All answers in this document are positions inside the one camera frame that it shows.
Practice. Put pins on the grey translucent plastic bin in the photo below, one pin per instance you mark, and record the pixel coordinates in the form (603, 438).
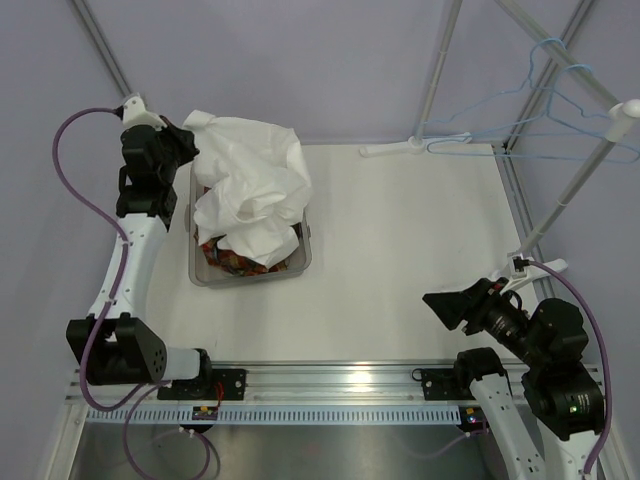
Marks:
(203, 274)

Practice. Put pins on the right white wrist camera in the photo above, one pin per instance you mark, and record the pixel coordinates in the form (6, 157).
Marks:
(517, 273)

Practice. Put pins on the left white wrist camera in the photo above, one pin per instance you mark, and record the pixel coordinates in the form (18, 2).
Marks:
(134, 112)

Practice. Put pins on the aluminium frame post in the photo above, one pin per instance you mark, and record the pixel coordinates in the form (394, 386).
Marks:
(569, 35)
(99, 41)

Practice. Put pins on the white clothes rack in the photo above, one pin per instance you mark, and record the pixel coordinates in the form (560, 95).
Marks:
(545, 46)

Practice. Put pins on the right aluminium frame post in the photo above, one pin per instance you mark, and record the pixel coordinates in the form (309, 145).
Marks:
(569, 35)

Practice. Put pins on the white shirt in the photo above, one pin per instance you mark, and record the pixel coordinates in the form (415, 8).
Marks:
(257, 186)

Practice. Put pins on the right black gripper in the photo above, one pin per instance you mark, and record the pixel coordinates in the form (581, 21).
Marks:
(453, 306)

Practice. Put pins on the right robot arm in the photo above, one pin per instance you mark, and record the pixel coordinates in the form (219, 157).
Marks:
(565, 399)

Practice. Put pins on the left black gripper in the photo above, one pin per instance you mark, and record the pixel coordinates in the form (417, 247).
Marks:
(184, 139)

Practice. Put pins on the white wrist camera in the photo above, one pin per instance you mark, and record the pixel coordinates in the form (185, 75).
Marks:
(517, 273)
(134, 112)

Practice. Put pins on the white slotted cable duct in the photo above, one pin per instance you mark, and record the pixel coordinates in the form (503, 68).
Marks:
(282, 415)

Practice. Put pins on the left aluminium frame post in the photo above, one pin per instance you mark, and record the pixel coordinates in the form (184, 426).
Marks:
(99, 41)

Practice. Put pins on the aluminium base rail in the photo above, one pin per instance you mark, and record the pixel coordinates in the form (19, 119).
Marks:
(344, 383)

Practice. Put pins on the red plaid shirt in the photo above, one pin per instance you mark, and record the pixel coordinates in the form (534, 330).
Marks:
(236, 265)

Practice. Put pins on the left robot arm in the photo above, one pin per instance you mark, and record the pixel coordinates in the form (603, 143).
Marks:
(112, 343)

